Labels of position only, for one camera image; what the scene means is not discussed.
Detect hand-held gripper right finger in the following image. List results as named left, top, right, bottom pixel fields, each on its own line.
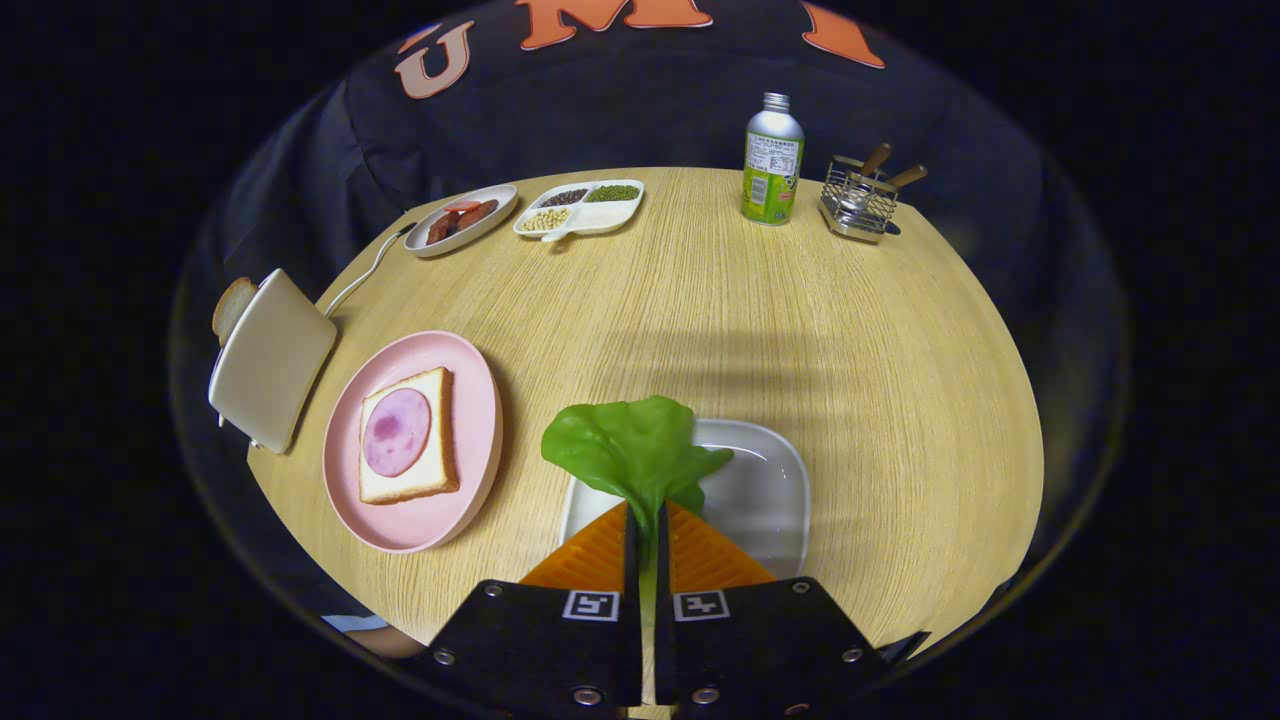
left=653, top=500, right=893, bottom=717

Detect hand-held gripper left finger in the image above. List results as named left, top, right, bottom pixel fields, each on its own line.
left=420, top=500, right=643, bottom=713

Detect green lettuce leaf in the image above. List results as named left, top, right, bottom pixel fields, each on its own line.
left=541, top=396, right=736, bottom=691

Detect toasted bread slice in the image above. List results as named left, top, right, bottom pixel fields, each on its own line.
left=212, top=277, right=259, bottom=348

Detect white square plate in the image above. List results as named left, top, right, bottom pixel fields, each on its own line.
left=558, top=418, right=811, bottom=581

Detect pink round plate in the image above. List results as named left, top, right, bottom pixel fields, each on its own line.
left=322, top=331, right=504, bottom=554

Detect white bread slice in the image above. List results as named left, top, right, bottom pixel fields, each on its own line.
left=358, top=367, right=461, bottom=505

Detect pink ham slice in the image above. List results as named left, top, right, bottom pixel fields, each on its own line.
left=362, top=388, right=433, bottom=478

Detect white divided dish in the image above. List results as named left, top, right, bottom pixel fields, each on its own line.
left=513, top=179, right=645, bottom=243

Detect white round plate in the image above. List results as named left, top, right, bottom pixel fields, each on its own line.
left=404, top=184, right=519, bottom=259

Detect green labelled metal bottle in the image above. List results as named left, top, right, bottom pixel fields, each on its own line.
left=741, top=92, right=805, bottom=226

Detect white toaster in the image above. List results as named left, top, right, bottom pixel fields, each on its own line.
left=208, top=268, right=338, bottom=454

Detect black backdrop cloth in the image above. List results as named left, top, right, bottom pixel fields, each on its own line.
left=170, top=0, right=1131, bottom=641

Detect white toaster cable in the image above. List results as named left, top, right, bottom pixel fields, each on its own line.
left=322, top=222, right=416, bottom=318

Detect metal wire utensil holder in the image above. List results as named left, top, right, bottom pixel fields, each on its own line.
left=818, top=155, right=901, bottom=244

